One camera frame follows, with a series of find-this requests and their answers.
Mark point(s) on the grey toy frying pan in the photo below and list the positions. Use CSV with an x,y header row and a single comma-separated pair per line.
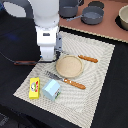
x,y
91,15

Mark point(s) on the grey toy pot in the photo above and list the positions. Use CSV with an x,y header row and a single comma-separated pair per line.
x,y
68,8

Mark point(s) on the knife with wooden handle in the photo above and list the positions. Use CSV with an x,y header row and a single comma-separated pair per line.
x,y
81,56

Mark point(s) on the beige woven placemat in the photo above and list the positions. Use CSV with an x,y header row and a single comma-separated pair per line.
x,y
74,105

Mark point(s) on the round wooden plate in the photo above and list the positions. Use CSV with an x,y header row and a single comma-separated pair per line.
x,y
69,66

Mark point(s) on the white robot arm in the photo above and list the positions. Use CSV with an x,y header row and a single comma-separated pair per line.
x,y
45,14

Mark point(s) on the brown toy stove board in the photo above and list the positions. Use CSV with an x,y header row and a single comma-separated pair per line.
x,y
107,28

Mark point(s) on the brown toy sausage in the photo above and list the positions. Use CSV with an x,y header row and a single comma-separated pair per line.
x,y
24,63

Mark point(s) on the fork with wooden handle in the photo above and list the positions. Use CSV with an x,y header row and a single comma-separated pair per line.
x,y
54,76

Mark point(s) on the yellow toy box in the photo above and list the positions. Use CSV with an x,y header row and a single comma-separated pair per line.
x,y
34,88

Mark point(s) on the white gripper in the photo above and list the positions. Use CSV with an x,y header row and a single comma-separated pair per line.
x,y
49,41

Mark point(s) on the beige bowl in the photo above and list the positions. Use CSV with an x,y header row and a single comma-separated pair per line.
x,y
123,14

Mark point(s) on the light blue milk carton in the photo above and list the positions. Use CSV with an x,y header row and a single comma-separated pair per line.
x,y
51,89

